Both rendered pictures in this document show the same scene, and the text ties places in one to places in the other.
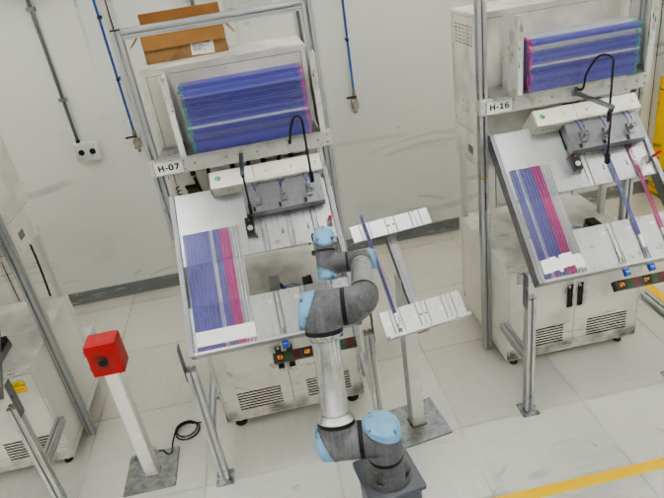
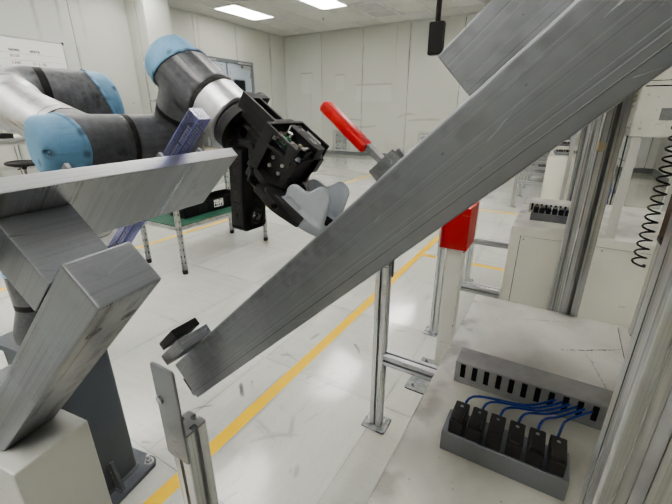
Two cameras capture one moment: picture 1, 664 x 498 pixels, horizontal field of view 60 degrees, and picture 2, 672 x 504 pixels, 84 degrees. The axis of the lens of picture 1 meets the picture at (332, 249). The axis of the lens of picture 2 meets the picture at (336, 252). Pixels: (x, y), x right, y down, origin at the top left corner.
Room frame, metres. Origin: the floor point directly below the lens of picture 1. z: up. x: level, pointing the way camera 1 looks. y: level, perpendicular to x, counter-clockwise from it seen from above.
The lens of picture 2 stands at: (2.41, -0.32, 1.08)
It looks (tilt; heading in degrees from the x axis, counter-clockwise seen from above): 21 degrees down; 125
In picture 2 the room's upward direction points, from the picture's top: straight up
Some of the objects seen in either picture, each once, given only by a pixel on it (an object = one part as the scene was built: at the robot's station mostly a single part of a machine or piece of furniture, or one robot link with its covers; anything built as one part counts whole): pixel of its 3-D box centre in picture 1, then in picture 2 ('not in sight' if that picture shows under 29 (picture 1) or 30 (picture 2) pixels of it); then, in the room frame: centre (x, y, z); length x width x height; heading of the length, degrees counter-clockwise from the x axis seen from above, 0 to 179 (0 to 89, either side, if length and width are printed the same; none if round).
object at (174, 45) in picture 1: (206, 30); not in sight; (2.72, 0.39, 1.82); 0.68 x 0.30 x 0.20; 95
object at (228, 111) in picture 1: (246, 108); not in sight; (2.43, 0.26, 1.52); 0.51 x 0.13 x 0.27; 95
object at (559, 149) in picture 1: (565, 235); not in sight; (2.48, -1.15, 0.65); 1.01 x 0.73 x 1.29; 5
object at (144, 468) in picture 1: (127, 409); (450, 300); (2.02, 1.01, 0.39); 0.24 x 0.24 x 0.78; 5
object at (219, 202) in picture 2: not in sight; (206, 202); (-0.13, 1.47, 0.41); 0.57 x 0.17 x 0.11; 95
